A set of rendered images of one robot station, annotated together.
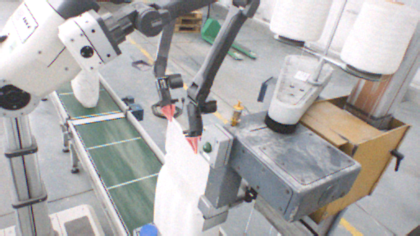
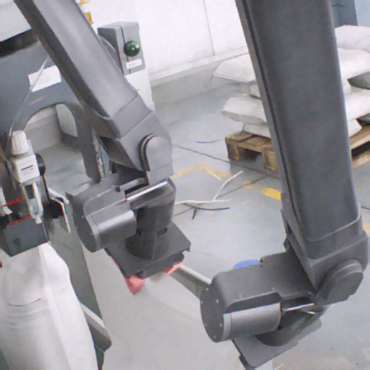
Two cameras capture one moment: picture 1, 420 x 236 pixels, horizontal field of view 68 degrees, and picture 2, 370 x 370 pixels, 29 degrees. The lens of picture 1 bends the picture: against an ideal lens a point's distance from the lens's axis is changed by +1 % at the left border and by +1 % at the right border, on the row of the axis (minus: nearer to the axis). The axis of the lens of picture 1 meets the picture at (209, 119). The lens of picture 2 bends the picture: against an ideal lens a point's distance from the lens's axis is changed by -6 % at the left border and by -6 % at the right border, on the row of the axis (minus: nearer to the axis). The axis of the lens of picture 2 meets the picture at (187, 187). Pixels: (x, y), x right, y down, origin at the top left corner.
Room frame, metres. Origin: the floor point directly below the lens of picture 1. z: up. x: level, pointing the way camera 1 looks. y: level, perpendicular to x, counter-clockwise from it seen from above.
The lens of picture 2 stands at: (1.91, 0.27, 1.49)
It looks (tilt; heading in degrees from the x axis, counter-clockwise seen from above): 21 degrees down; 191
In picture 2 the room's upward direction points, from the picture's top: 11 degrees counter-clockwise
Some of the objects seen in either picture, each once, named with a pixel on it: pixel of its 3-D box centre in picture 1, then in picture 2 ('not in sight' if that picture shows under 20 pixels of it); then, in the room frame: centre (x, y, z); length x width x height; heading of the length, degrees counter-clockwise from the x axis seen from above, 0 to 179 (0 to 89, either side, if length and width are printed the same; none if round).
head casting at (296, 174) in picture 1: (276, 177); (33, 103); (0.67, -0.21, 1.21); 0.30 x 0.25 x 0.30; 40
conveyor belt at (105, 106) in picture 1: (65, 68); not in sight; (2.91, 1.58, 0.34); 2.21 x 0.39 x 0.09; 40
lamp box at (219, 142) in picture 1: (215, 145); (120, 48); (0.67, -0.03, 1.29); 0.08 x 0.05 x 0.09; 40
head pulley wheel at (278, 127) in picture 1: (280, 121); (11, 41); (0.75, -0.20, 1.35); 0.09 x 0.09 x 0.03
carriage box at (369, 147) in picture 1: (335, 152); not in sight; (0.92, -0.45, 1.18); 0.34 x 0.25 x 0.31; 130
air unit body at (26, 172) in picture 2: not in sight; (29, 177); (0.88, -0.17, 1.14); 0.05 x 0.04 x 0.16; 130
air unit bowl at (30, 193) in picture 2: not in sight; (32, 199); (0.89, -0.17, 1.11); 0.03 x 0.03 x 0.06
